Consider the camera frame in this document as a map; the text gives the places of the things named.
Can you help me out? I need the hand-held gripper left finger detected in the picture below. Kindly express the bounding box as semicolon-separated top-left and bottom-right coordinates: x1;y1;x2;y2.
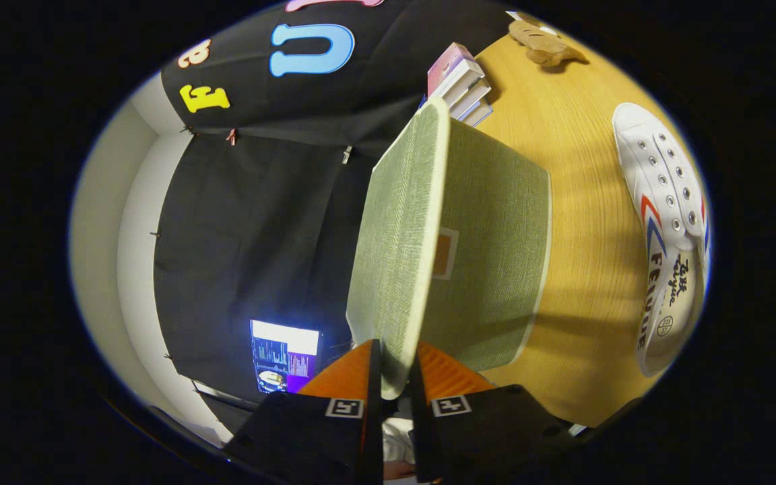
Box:
223;339;385;485

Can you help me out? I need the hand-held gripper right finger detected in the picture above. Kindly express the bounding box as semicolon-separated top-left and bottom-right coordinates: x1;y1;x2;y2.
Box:
406;340;581;484

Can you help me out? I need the green fabric storage box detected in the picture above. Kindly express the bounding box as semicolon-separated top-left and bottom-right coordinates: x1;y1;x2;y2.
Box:
346;96;552;401

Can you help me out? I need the white canvas shoe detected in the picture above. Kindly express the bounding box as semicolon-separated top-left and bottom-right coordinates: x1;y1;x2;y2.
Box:
612;102;709;378

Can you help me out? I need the computer monitor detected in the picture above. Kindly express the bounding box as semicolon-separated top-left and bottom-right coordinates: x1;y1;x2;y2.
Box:
250;319;321;395

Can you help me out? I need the light blue book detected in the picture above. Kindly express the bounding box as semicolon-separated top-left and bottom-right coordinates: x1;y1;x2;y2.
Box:
462;101;494;127

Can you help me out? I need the grey book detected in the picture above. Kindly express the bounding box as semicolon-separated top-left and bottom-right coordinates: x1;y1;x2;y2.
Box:
452;79;492;114

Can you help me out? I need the white book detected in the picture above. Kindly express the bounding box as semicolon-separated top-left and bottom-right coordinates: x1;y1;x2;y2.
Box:
443;59;484;95

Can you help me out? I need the pink cover book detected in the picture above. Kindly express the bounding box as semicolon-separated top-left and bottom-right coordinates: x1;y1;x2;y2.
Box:
426;42;475;98

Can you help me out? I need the brown plush toy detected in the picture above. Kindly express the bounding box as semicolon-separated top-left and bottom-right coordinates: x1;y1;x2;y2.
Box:
508;19;589;68

